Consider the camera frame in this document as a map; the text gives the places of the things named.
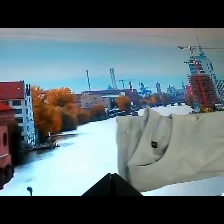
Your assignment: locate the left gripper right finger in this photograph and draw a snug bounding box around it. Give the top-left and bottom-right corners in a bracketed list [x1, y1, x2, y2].
[111, 172, 143, 197]

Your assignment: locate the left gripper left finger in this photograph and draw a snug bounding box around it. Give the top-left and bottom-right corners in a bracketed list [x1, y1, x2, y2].
[81, 172, 113, 197]

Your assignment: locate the grey shirt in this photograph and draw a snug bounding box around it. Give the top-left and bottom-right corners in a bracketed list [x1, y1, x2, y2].
[115, 106, 224, 194]

